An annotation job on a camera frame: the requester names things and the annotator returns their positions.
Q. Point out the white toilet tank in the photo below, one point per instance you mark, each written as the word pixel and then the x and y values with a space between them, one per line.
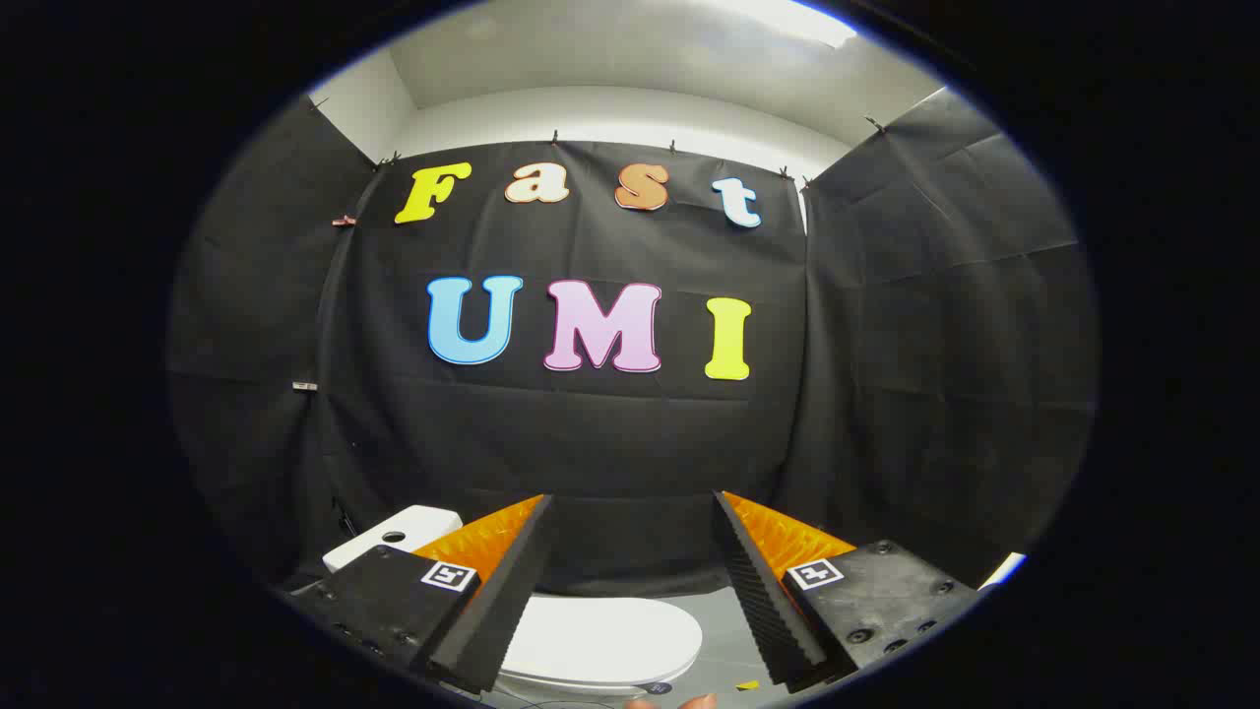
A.
pixel 428 520

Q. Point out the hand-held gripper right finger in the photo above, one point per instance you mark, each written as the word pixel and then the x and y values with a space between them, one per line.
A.
pixel 758 591

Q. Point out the black backdrop cloth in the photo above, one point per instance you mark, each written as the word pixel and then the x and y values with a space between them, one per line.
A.
pixel 610 443

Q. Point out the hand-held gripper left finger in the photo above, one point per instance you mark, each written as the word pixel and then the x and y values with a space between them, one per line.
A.
pixel 512 591

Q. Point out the white toilet seat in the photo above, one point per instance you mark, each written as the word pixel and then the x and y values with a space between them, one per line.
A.
pixel 581 686

